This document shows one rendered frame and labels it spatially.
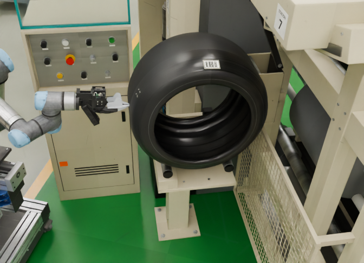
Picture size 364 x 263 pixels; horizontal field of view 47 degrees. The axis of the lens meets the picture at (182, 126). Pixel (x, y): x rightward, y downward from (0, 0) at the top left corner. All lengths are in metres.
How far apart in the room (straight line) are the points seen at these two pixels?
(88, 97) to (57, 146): 1.04
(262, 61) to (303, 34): 0.93
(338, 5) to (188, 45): 0.60
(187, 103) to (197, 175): 0.36
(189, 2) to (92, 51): 0.73
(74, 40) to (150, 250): 1.34
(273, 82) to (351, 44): 0.86
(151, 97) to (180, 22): 0.43
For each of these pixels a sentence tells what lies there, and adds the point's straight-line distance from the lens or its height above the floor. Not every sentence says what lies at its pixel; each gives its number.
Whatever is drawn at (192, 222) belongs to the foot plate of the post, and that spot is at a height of 0.01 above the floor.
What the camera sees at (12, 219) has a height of 0.21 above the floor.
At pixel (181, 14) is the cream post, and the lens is 1.86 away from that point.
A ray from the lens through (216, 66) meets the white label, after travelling 1.56.
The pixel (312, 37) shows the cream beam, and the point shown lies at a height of 1.68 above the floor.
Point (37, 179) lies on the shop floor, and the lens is 3.24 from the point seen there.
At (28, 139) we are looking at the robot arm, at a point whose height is 1.17.
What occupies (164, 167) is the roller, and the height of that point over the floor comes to 0.92.
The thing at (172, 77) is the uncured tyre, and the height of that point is 1.41.
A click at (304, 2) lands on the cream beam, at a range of 1.27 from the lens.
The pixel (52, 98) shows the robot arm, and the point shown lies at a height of 1.29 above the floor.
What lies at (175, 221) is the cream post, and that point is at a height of 0.09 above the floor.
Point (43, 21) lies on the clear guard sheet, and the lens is 2.28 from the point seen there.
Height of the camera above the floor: 2.25
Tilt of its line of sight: 39 degrees down
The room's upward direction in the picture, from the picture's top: 2 degrees clockwise
